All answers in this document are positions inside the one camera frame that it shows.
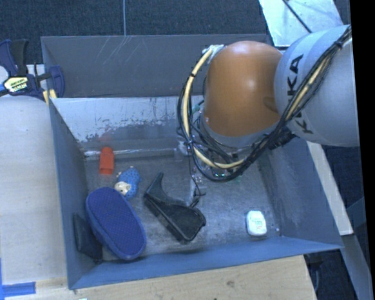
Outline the blue toy hedgehog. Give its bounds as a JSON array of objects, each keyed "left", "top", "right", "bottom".
[{"left": 112, "top": 166, "right": 144, "bottom": 203}]

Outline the black flat block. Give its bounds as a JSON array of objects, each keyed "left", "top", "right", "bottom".
[{"left": 72, "top": 210, "right": 104, "bottom": 263}]

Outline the pale wood board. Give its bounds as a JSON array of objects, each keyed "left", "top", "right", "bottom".
[{"left": 0, "top": 61, "right": 69, "bottom": 286}]

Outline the orange small bottle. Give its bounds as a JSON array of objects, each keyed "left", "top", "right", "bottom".
[{"left": 96, "top": 145, "right": 117, "bottom": 176}]

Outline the grey metal bin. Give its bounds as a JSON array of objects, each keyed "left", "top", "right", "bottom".
[{"left": 39, "top": 14, "right": 348, "bottom": 292}]

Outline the black shoe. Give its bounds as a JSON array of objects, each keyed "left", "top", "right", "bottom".
[{"left": 141, "top": 168, "right": 209, "bottom": 246}]

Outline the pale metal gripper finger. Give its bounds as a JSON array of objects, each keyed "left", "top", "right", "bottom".
[
  {"left": 173, "top": 137, "right": 193, "bottom": 163},
  {"left": 188, "top": 173, "right": 209, "bottom": 208}
]

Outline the blue dotted slipper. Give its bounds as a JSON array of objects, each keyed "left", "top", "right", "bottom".
[{"left": 83, "top": 183, "right": 149, "bottom": 264}]

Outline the white small box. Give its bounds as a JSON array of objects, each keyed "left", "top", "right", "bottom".
[{"left": 245, "top": 208, "right": 268, "bottom": 239}]

